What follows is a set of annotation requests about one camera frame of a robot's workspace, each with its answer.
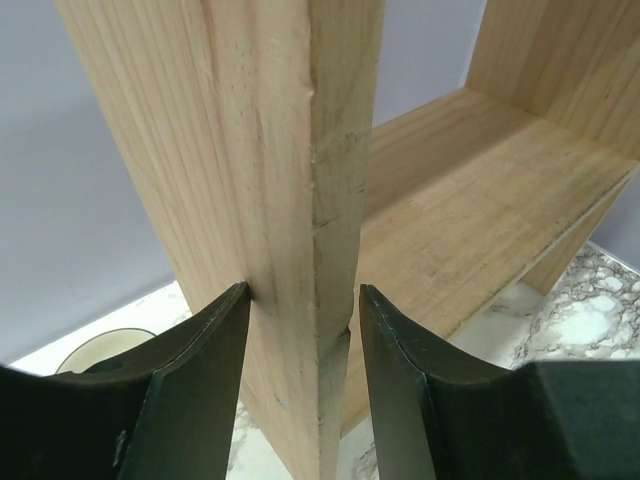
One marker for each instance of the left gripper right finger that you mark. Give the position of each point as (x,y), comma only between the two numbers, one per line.
(441,413)

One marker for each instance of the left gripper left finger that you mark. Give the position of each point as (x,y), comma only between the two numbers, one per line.
(162,410)

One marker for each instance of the wooden two-tier shelf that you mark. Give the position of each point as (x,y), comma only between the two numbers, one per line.
(246,127)

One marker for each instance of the dark ceramic bowl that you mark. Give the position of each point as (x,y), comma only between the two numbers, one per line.
(102,347)

